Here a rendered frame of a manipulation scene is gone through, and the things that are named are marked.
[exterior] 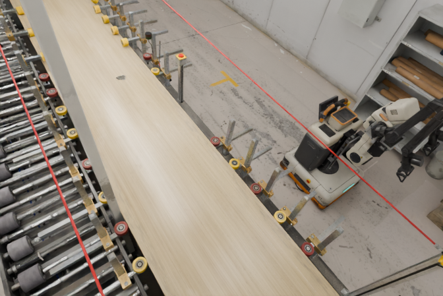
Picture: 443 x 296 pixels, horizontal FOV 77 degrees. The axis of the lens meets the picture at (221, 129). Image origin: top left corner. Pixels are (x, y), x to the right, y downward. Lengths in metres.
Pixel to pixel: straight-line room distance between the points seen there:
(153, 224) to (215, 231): 0.38
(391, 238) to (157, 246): 2.44
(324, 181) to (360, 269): 0.85
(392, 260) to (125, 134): 2.73
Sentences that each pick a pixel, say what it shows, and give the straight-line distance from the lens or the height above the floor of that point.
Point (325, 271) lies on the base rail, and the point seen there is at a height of 0.70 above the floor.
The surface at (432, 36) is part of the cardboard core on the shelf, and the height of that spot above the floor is 1.33.
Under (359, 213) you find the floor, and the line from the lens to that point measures 3.41.
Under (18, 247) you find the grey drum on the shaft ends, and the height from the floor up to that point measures 0.85.
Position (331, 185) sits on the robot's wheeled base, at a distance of 3.06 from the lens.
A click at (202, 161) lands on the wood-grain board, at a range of 2.08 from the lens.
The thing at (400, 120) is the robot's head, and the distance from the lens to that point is 2.42.
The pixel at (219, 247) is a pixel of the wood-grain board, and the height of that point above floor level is 0.90.
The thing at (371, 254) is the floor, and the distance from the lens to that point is 3.27.
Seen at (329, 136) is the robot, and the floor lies 0.81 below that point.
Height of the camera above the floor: 2.63
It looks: 49 degrees down
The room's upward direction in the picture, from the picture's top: 10 degrees clockwise
